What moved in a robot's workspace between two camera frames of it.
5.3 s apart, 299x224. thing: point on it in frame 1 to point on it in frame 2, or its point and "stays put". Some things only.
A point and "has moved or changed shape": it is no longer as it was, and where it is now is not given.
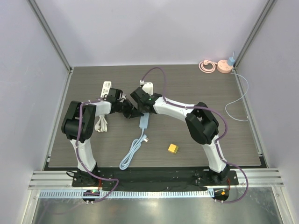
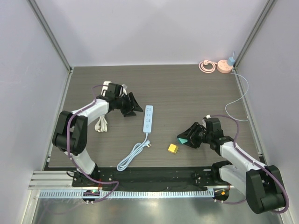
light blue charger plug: [231, 61] stays put
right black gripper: [145, 107] to [195, 134]
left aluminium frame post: [46, 27] stays put
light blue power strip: [136, 143] has moved or changed shape
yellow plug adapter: [173, 148] stays put
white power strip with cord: [101, 126] stays put
